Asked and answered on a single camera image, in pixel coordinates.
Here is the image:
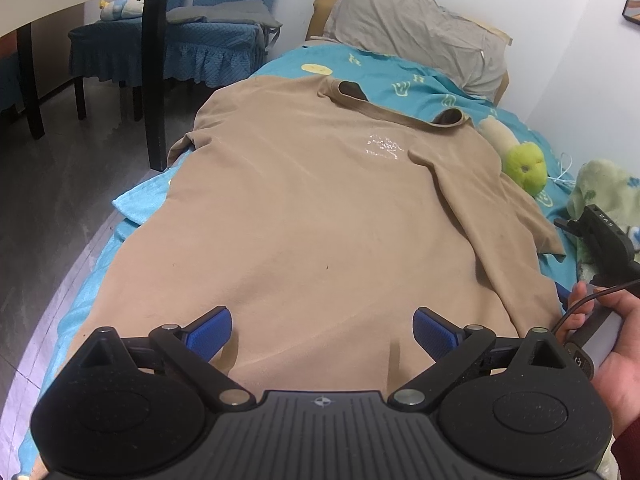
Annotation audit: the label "grey cloth on chair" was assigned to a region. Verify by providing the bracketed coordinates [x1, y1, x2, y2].
[166, 0, 282, 51]

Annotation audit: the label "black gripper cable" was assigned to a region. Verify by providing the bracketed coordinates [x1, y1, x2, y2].
[549, 278, 640, 336]

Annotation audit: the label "grey pillow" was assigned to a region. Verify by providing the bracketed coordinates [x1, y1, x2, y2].
[322, 0, 511, 103]

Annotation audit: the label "white dark-legged table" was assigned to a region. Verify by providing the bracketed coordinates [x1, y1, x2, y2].
[1, 0, 168, 171]

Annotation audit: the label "floral wall picture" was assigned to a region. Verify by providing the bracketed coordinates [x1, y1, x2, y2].
[623, 0, 640, 25]

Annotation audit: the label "teal patterned bed sheet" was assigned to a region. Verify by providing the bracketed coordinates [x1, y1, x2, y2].
[16, 41, 584, 476]

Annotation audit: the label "person's right hand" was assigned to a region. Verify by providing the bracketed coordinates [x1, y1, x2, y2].
[555, 279, 640, 438]

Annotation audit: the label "tan t-shirt white print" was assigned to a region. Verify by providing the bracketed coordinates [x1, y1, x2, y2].
[72, 76, 563, 393]

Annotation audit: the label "blue covered chair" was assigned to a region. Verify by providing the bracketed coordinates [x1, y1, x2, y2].
[68, 0, 274, 119]

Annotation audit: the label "light green fleece blanket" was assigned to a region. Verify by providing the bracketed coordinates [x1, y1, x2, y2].
[566, 159, 640, 261]

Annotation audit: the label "green beige plush toy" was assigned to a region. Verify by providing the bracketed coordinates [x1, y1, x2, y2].
[476, 116, 548, 196]

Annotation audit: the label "small plush toys on chair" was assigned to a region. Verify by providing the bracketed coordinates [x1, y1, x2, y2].
[100, 0, 144, 22]

